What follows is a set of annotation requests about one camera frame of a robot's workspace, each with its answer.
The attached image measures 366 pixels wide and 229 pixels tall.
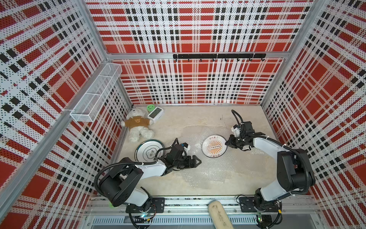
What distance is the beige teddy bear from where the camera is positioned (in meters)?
0.96

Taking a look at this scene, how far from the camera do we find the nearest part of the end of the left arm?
69cm

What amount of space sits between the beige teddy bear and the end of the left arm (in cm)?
30
